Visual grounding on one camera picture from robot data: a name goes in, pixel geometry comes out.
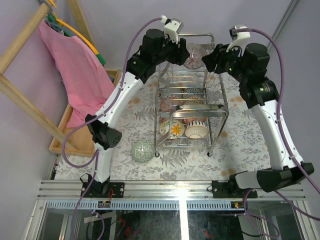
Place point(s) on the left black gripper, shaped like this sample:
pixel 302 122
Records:
pixel 181 50

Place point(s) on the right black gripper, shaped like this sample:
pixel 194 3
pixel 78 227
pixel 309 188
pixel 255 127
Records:
pixel 218 56

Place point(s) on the purple striped bowl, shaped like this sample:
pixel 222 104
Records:
pixel 196 52

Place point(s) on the blue patterned bowl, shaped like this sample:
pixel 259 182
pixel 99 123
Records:
pixel 193 92

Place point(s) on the brown patterned bowl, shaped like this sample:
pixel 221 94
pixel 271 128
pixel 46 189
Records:
pixel 194 102

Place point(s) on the cream bowl orange rim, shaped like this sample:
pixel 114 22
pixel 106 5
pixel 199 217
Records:
pixel 196 129

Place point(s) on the orange flower patterned bowl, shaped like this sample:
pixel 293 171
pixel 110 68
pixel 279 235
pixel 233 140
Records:
pixel 177 128

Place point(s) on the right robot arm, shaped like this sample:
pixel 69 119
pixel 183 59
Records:
pixel 287 166

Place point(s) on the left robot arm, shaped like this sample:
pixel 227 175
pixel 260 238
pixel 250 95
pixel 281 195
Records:
pixel 102 125

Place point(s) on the stainless steel dish rack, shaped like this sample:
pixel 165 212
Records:
pixel 172 81

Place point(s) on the pink cloth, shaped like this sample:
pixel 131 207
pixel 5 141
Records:
pixel 87 84

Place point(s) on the yellow plastic hanger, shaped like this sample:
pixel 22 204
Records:
pixel 50 4

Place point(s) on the wooden tray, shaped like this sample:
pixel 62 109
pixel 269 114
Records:
pixel 82 138

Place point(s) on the green plastic hanger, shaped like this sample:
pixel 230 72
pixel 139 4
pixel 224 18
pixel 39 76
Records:
pixel 60 26

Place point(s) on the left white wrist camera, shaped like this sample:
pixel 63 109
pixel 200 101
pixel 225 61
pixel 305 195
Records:
pixel 172 28

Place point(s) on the aluminium corner post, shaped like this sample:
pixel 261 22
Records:
pixel 288 14

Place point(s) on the wooden clothes rack frame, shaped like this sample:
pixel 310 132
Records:
pixel 34 73

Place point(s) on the aluminium rail frame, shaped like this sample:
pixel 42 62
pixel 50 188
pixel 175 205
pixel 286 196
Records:
pixel 169 210

